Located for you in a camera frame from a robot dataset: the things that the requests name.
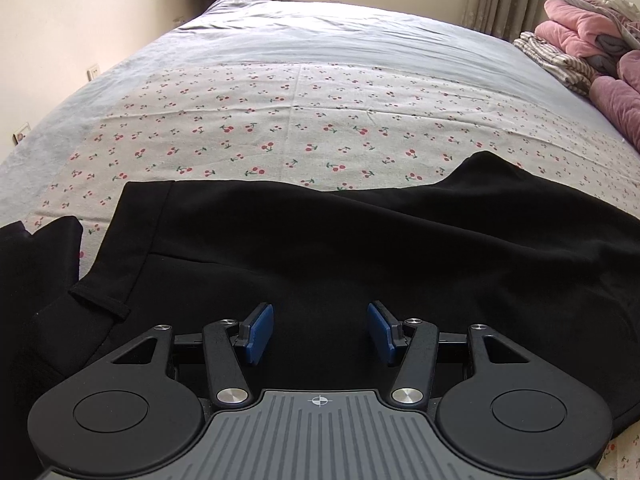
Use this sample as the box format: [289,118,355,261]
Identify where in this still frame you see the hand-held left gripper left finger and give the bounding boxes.
[105,301,276,409]

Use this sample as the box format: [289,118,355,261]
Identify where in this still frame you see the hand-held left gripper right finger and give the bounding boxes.
[366,300,536,407]

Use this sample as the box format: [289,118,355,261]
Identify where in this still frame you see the black pants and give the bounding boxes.
[10,150,640,443]

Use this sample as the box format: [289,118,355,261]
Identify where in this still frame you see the cherry print cloth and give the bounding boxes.
[22,62,640,480]

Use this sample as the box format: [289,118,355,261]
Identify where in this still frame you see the black folded garment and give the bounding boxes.
[0,216,84,461]

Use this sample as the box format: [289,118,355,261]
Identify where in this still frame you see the bed with grey sheet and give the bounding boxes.
[0,0,640,201]

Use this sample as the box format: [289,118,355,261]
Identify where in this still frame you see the striped cloth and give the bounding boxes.
[514,31,608,97]

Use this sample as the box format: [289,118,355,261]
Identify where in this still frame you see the mauve quilt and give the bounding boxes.
[550,0,640,153]

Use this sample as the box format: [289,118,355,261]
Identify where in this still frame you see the pink quilt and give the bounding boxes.
[544,0,640,63]

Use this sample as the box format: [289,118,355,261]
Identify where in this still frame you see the white patterned blanket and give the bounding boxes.
[601,0,640,18]

